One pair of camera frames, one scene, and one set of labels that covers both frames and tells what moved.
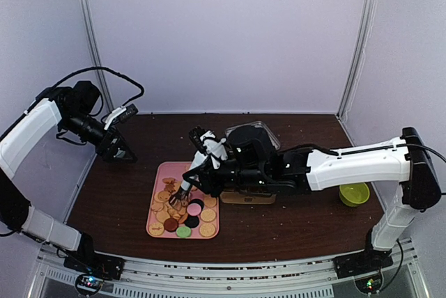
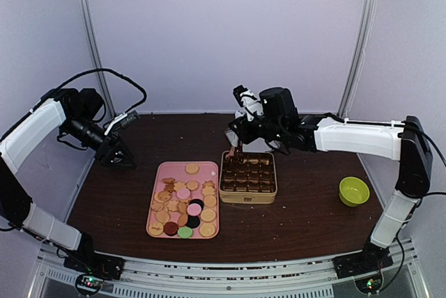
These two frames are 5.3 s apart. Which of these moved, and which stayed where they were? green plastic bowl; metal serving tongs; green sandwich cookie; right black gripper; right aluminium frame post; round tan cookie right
Moved: right black gripper; metal serving tongs
Stayed: green plastic bowl; green sandwich cookie; round tan cookie right; right aluminium frame post
